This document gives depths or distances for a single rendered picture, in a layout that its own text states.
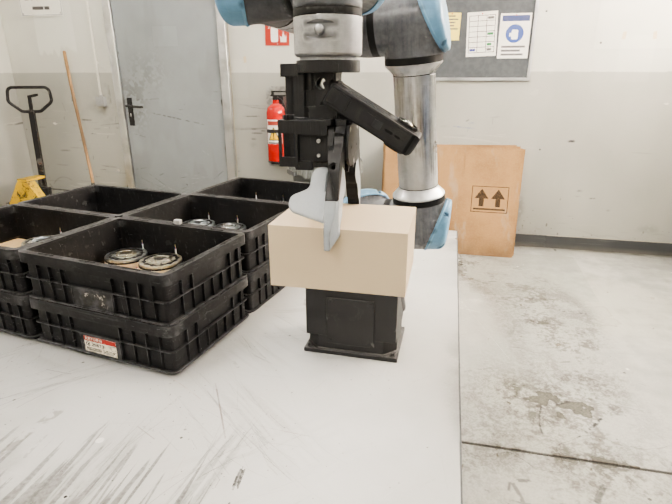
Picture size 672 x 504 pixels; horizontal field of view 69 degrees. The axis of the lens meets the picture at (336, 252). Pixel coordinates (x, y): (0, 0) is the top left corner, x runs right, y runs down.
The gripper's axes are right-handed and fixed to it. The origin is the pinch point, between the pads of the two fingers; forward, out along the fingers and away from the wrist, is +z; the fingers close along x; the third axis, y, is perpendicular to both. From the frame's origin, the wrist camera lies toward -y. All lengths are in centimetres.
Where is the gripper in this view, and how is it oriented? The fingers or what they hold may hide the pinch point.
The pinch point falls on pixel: (346, 233)
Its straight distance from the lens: 61.0
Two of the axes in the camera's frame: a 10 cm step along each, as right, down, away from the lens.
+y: -9.8, -0.7, 2.1
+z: 0.1, 9.4, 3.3
